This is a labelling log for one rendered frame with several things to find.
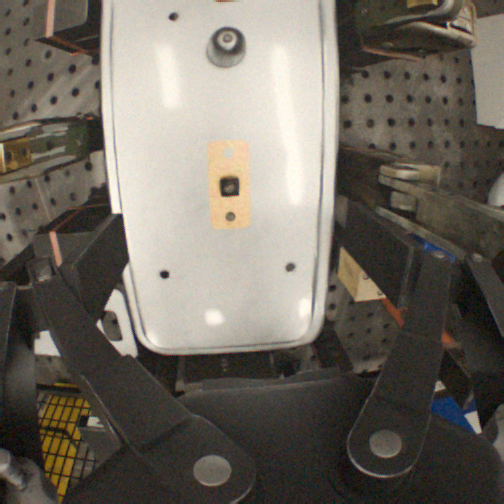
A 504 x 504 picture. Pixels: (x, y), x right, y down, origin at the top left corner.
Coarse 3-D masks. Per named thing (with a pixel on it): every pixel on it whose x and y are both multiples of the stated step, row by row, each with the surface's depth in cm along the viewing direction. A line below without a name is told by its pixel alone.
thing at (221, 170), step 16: (208, 144) 28; (224, 144) 28; (240, 144) 28; (208, 160) 28; (224, 160) 29; (240, 160) 29; (208, 176) 29; (224, 176) 29; (240, 176) 29; (224, 192) 29; (240, 192) 30; (224, 208) 30; (240, 208) 30; (224, 224) 31; (240, 224) 31
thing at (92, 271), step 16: (112, 224) 15; (96, 240) 13; (112, 240) 15; (80, 256) 12; (96, 256) 13; (112, 256) 15; (128, 256) 18; (64, 272) 11; (80, 272) 11; (96, 272) 13; (112, 272) 15; (80, 288) 11; (96, 288) 13; (112, 288) 15; (96, 304) 13; (96, 320) 12
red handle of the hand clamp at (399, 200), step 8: (392, 192) 25; (400, 192) 24; (392, 200) 25; (400, 200) 25; (408, 200) 24; (416, 200) 24; (400, 208) 25; (408, 208) 25; (416, 208) 24; (496, 208) 21
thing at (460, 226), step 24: (408, 192) 23; (432, 192) 20; (384, 216) 26; (408, 216) 24; (432, 216) 21; (456, 216) 19; (480, 216) 16; (432, 240) 21; (456, 240) 19; (480, 240) 17
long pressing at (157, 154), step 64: (128, 0) 22; (192, 0) 23; (256, 0) 23; (320, 0) 23; (128, 64) 24; (192, 64) 25; (256, 64) 26; (320, 64) 26; (128, 128) 27; (192, 128) 27; (256, 128) 28; (320, 128) 28; (128, 192) 29; (192, 192) 30; (256, 192) 30; (320, 192) 31; (192, 256) 32; (256, 256) 33; (320, 256) 33; (192, 320) 35; (256, 320) 36; (320, 320) 37
